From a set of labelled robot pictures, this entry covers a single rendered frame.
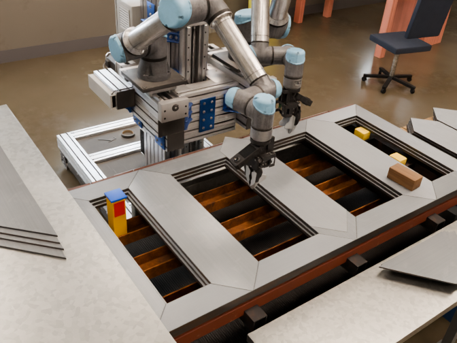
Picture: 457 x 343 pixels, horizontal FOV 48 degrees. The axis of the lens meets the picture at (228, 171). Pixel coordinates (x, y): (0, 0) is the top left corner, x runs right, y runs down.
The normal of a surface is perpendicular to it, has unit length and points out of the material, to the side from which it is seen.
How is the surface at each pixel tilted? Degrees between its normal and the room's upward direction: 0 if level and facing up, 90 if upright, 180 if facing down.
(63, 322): 0
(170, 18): 86
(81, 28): 90
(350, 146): 0
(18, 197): 0
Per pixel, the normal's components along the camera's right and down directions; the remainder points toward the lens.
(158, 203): 0.07, -0.83
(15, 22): 0.56, 0.49
